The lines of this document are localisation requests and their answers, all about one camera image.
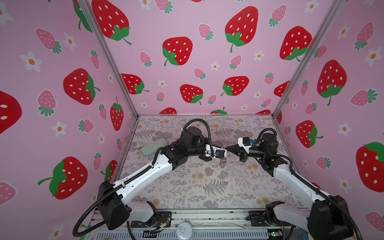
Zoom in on keyring with strap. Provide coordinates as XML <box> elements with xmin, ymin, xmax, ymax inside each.
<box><xmin>220</xmin><ymin>158</ymin><xmax>227</xmax><ymax>168</ymax></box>

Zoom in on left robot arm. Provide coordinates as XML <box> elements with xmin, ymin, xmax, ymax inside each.
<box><xmin>73</xmin><ymin>120</ymin><xmax>227</xmax><ymax>238</ymax></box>

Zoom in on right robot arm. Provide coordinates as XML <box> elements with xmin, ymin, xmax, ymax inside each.
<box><xmin>225</xmin><ymin>128</ymin><xmax>363</xmax><ymax>240</ymax></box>

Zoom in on grey-green oblong object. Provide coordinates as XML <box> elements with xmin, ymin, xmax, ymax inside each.
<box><xmin>141</xmin><ymin>138</ymin><xmax>168</xmax><ymax>157</ymax></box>

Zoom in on white round knob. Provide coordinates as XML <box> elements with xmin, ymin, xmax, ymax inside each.
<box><xmin>176</xmin><ymin>222</ymin><xmax>193</xmax><ymax>240</ymax></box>

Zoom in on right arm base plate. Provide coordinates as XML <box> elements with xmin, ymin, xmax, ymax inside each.
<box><xmin>246</xmin><ymin>210</ymin><xmax>291</xmax><ymax>227</ymax></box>

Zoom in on aluminium front rail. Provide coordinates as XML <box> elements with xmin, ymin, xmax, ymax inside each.
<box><xmin>159</xmin><ymin>209</ymin><xmax>282</xmax><ymax>230</ymax></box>

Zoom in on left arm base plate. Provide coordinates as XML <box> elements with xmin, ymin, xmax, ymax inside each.
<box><xmin>130</xmin><ymin>211</ymin><xmax>172</xmax><ymax>228</ymax></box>

